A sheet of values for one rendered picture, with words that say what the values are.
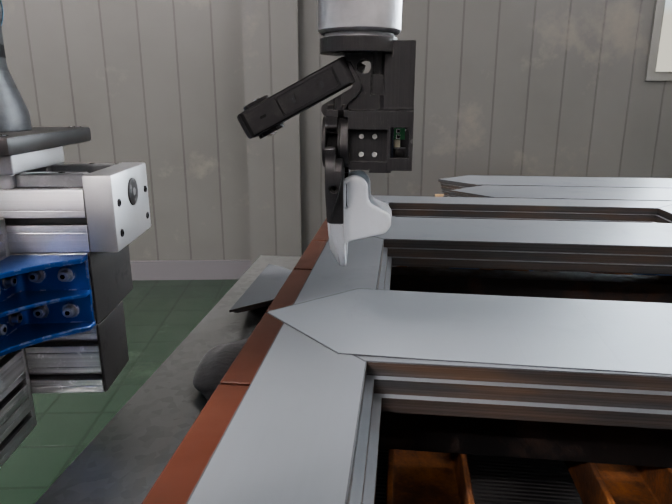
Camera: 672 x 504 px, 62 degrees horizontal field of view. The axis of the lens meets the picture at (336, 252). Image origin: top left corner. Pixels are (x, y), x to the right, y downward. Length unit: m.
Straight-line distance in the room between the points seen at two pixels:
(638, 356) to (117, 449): 0.56
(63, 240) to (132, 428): 0.25
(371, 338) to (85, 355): 0.37
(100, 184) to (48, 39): 3.00
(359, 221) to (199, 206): 2.97
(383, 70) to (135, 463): 0.50
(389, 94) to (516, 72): 3.04
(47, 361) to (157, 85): 2.80
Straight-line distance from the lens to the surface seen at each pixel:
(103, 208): 0.69
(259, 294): 1.08
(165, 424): 0.77
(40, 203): 0.72
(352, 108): 0.53
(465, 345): 0.54
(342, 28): 0.51
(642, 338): 0.62
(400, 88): 0.52
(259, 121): 0.53
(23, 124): 0.79
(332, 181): 0.50
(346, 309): 0.61
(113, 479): 0.70
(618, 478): 0.72
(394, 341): 0.54
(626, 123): 3.82
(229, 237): 3.49
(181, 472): 0.43
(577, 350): 0.56
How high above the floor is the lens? 1.08
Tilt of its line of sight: 15 degrees down
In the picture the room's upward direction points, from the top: straight up
